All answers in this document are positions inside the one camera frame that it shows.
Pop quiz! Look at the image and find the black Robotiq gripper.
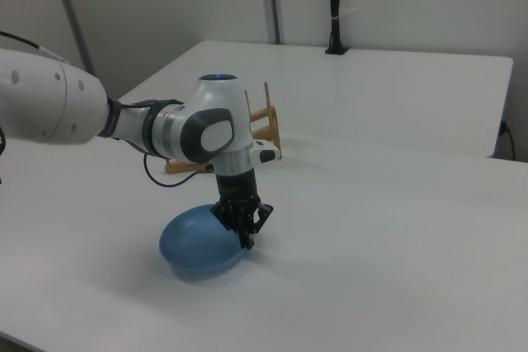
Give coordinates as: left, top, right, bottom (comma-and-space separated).
210, 169, 275, 251

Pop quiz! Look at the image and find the blue round plate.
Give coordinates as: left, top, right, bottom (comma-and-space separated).
158, 203, 253, 284

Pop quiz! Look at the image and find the wooden plate rack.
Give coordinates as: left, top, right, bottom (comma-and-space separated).
163, 82, 284, 176

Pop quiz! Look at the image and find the dark gripper cable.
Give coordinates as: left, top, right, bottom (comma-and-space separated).
141, 153, 215, 189

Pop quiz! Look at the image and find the black wall cable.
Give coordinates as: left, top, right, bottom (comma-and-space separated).
499, 120, 517, 160

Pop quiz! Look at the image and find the brown robot cable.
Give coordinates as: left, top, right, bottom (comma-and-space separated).
0, 31, 75, 67

